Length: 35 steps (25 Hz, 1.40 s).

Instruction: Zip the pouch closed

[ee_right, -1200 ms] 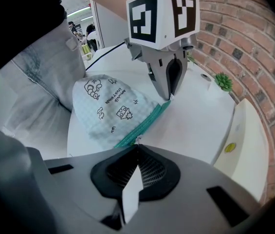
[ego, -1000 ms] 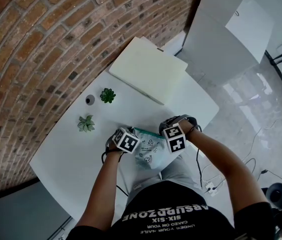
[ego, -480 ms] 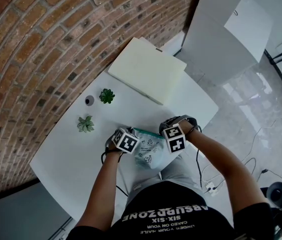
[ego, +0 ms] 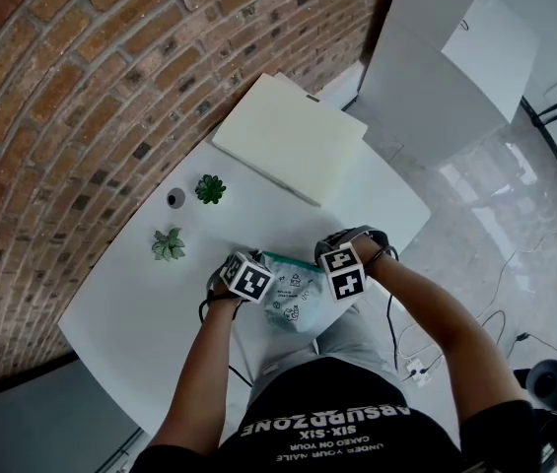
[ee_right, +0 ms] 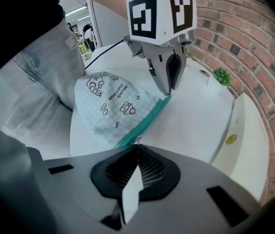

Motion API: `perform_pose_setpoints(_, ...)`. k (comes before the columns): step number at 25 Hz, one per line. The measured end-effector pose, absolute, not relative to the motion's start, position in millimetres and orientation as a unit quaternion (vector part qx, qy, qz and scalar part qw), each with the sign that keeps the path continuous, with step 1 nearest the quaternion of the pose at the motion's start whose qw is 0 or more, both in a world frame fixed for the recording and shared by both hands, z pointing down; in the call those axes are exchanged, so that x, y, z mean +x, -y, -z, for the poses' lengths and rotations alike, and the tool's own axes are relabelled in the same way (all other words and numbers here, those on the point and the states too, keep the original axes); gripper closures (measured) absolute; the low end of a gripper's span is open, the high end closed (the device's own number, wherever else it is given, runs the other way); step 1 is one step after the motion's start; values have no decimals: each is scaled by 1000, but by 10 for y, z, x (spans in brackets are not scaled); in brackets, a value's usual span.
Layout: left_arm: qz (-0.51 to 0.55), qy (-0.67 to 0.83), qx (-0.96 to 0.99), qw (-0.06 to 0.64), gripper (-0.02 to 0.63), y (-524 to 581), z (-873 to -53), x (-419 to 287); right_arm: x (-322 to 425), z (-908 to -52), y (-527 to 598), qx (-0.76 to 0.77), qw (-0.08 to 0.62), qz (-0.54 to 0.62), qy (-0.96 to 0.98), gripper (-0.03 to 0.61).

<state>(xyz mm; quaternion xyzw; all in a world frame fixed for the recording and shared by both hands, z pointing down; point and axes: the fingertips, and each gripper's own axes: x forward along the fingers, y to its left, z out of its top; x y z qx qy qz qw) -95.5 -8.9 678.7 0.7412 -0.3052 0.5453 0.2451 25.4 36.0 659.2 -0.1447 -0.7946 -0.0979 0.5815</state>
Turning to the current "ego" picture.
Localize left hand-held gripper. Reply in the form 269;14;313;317
206;249;277;305

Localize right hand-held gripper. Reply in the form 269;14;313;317
313;225;378;304

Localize printed clear plastic bag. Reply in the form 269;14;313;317
252;250;358;334

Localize person's left forearm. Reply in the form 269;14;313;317
147;298;247;455

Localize person's right forearm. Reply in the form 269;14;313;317
364;243;525;413

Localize person's grey trousers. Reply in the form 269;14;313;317
247;303;402;398

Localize variegated leafy potted plant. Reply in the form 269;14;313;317
151;227;186;263

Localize dark green potted succulent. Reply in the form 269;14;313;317
194;173;228;205

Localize white power strip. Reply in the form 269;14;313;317
403;357;432;387

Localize cream flat box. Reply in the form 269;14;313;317
211;72;370;208

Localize person's black printed t-shirt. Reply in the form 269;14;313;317
132;357;540;473

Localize white shelving cabinet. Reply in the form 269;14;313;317
356;0;540;169

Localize black round chair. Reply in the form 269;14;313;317
526;359;557;411

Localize grey low cabinet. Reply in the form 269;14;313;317
0;357;141;473

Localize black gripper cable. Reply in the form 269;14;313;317
366;229;402;372
198;298;254;388

